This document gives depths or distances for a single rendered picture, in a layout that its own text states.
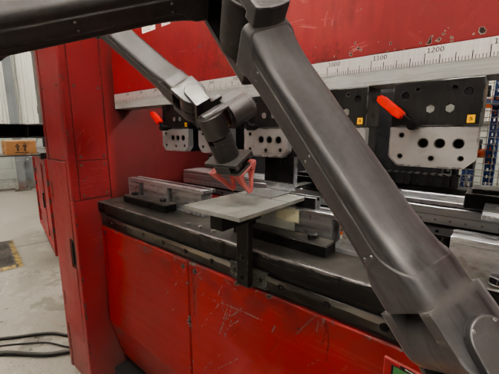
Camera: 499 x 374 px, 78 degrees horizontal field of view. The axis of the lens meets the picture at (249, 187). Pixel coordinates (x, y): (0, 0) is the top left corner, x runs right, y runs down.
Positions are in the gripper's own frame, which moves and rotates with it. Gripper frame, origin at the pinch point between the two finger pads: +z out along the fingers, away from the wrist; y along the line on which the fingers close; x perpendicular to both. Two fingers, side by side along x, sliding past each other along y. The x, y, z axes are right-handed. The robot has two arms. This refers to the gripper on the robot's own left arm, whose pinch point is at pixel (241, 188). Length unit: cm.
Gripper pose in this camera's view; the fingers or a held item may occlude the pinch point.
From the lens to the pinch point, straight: 74.4
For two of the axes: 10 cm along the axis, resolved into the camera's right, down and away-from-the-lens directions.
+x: -5.6, 6.1, -5.6
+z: 3.3, 7.8, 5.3
